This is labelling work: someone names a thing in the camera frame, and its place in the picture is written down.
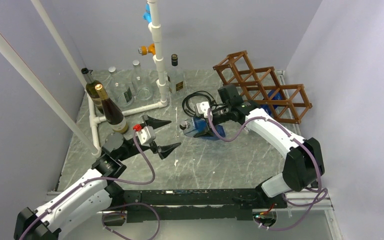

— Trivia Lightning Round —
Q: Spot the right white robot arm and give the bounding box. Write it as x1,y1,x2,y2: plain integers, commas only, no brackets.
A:
191,84,325,208

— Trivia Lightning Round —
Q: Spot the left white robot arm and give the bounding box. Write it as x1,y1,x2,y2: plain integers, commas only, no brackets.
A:
13,114,180,240

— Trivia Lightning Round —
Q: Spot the blue Blue Dash bottle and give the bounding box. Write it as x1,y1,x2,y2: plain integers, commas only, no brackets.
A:
260,89,283,117

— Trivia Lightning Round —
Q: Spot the clear bottle green label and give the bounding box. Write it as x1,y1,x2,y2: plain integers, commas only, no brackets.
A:
132,60,153,101

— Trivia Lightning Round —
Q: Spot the brown bottle gold foil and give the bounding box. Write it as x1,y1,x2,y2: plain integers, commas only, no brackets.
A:
94,83,128,134

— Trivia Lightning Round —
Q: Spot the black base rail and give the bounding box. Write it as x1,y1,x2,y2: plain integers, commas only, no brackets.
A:
41,185,332,229

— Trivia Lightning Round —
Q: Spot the blue pipe-mounted fitting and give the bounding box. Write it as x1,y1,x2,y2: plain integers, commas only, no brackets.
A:
142,3,152,23

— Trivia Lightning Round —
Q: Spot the green wine bottle silver foil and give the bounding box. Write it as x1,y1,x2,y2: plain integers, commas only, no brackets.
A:
81,67,104,114

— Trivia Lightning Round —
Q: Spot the clear bottle white cap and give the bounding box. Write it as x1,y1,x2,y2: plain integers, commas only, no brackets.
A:
108,66,134,108

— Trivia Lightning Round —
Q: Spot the brown wooden wine rack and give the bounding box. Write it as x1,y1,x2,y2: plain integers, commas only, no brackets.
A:
212,50,313,124

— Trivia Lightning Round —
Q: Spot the orange pipe-mounted fitting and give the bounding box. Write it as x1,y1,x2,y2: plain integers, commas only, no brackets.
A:
138,43,156,56

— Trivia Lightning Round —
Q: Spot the blue square bottle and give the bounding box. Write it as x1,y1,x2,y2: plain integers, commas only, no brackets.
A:
179,116,226,141

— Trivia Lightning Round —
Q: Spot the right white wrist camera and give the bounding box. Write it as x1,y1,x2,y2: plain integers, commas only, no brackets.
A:
194,101,211,119

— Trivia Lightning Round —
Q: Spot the white PVC pipe frame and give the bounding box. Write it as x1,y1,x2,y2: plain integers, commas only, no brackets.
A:
0,0,169,157

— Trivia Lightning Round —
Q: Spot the coiled black cable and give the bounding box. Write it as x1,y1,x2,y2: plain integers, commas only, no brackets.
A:
182,90,218,118

